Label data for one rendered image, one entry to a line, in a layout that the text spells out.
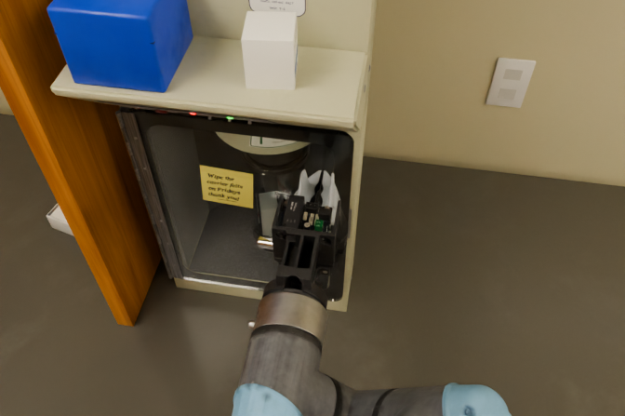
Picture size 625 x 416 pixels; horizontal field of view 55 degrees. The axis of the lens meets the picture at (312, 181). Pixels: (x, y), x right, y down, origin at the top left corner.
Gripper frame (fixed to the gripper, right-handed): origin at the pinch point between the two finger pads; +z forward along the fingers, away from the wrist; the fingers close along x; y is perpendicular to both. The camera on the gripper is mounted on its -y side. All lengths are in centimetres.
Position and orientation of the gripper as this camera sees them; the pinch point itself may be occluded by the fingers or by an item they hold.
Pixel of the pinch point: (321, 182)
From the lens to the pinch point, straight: 79.4
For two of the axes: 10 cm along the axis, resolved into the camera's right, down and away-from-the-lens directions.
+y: 0.0, -6.7, -7.5
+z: 1.6, -7.4, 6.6
